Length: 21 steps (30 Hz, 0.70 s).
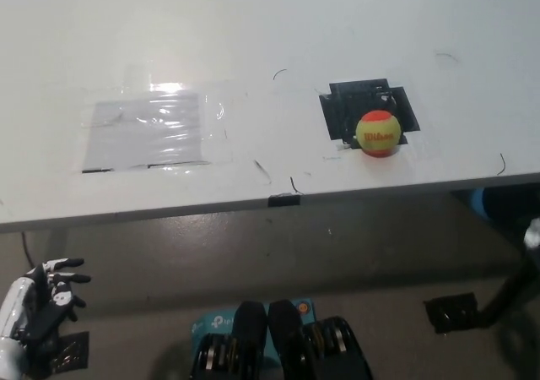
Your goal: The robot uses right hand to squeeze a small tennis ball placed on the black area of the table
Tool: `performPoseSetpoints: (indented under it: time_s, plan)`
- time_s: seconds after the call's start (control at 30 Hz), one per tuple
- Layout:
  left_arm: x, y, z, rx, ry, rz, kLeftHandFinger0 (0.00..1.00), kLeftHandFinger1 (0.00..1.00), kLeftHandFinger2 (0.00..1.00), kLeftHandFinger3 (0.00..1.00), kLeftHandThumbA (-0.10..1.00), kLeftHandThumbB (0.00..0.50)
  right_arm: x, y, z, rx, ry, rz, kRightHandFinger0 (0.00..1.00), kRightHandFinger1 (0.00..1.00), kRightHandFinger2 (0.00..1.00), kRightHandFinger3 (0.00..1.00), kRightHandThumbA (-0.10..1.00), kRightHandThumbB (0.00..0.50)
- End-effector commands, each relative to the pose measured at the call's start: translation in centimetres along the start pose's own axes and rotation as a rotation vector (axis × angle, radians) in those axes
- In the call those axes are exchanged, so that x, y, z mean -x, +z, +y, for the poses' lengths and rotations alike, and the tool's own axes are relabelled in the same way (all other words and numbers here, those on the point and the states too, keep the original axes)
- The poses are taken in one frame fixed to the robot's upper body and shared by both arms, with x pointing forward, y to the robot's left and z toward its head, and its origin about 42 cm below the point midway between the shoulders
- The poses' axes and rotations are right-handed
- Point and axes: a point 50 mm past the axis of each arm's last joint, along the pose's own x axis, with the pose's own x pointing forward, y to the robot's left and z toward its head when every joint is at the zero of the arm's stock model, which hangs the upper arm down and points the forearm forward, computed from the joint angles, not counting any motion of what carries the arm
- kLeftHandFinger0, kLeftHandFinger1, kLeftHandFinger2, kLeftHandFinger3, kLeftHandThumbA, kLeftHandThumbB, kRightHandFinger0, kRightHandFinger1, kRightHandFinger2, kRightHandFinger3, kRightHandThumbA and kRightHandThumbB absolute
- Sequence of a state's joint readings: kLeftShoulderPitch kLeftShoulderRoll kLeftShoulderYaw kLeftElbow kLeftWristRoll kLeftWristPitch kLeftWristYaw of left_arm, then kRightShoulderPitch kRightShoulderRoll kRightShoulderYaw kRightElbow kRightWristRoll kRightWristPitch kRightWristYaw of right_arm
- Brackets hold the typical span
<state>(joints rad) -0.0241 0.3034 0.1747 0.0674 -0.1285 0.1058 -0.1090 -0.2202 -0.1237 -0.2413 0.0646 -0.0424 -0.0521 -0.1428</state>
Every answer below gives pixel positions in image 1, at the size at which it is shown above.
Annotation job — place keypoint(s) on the black floor tape patch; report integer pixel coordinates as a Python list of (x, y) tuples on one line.
[(71, 350), (451, 312)]

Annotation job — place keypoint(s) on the blue object under table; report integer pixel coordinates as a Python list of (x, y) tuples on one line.
[(481, 204)]

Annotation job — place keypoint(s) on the orange yellow Wilson tennis ball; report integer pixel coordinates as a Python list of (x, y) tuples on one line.
[(377, 137)]

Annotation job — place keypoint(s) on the black tape square patch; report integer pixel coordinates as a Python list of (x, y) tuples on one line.
[(348, 105)]

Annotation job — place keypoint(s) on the robot left white black hand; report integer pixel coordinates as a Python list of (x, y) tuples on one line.
[(46, 312)]

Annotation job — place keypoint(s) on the teal tp-link box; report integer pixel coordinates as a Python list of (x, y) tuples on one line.
[(217, 323)]

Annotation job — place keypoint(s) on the small black edge tape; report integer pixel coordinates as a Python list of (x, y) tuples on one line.
[(284, 200)]

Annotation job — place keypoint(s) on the grey sheet under clear tape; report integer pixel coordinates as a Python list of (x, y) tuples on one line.
[(143, 131)]

